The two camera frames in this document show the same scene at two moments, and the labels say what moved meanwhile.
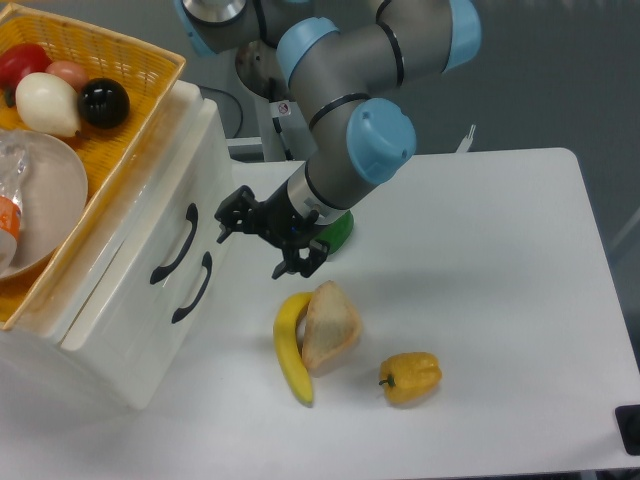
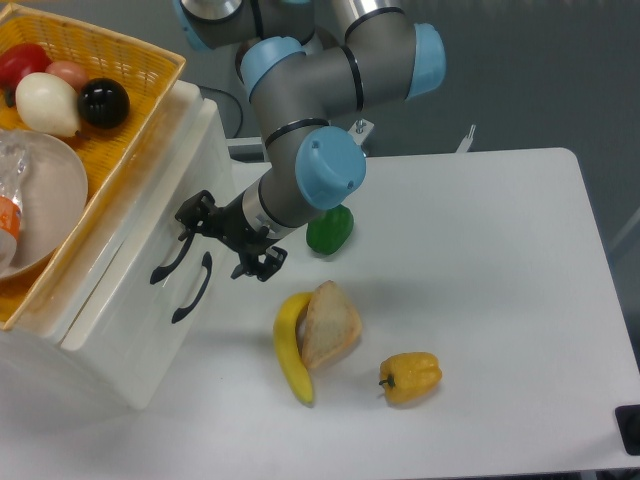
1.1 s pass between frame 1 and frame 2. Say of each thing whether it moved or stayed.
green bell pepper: stayed
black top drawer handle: stayed
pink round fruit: stayed
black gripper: moved
